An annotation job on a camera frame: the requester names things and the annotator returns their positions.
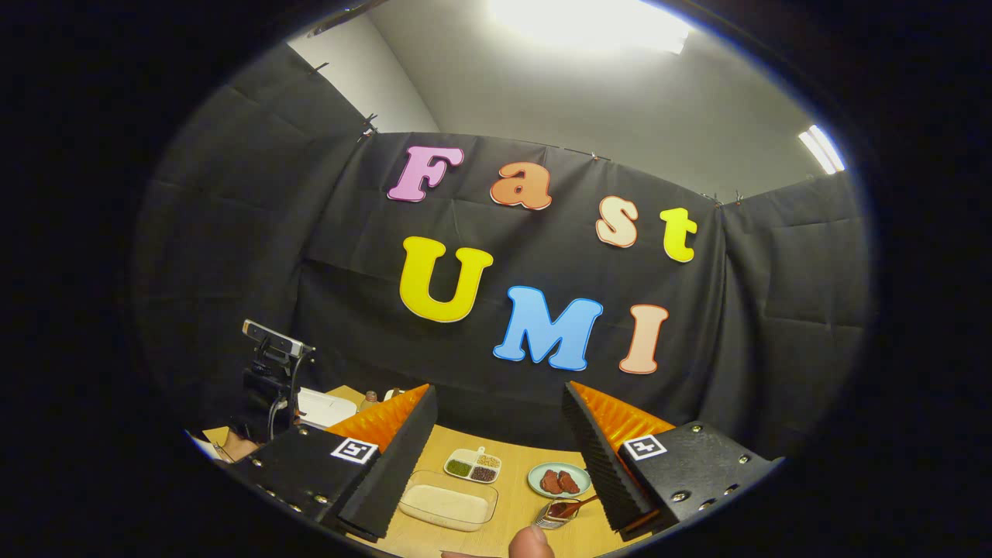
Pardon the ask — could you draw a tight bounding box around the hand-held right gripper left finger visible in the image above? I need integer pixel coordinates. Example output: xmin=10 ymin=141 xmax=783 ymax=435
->
xmin=225 ymin=384 xmax=439 ymax=543

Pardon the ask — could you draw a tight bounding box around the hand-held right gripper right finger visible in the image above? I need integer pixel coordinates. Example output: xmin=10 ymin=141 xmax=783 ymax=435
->
xmin=562 ymin=381 xmax=784 ymax=542

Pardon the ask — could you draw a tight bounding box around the brown wooden spoon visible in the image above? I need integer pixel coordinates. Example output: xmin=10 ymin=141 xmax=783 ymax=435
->
xmin=546 ymin=494 xmax=599 ymax=520

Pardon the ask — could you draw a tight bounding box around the clear box of white rice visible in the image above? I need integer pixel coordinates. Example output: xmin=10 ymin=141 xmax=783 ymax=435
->
xmin=398 ymin=470 xmax=499 ymax=532

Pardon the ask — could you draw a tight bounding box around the metal wire chopstick holder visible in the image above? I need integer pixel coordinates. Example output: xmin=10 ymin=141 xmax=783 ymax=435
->
xmin=535 ymin=498 xmax=578 ymax=530

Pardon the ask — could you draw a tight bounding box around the white rice cooker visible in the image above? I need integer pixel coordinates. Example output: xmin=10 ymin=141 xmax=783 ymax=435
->
xmin=297 ymin=387 xmax=359 ymax=429

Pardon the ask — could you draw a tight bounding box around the pale green plate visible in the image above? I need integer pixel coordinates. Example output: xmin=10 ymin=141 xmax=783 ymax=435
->
xmin=527 ymin=462 xmax=592 ymax=499

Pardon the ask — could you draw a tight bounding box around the white divided grain dish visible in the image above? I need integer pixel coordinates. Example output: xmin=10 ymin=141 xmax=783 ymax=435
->
xmin=443 ymin=446 xmax=503 ymax=484

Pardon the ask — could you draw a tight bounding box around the webcam on black stand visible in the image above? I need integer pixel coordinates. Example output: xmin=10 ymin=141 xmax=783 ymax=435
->
xmin=242 ymin=318 xmax=317 ymax=443

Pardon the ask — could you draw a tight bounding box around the black backdrop cloth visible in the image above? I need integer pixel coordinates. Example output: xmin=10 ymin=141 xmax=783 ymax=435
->
xmin=132 ymin=43 xmax=873 ymax=458

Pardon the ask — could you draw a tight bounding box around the ceiling light panel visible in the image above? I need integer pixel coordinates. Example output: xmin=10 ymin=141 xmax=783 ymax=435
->
xmin=798 ymin=124 xmax=846 ymax=175
xmin=488 ymin=0 xmax=691 ymax=55

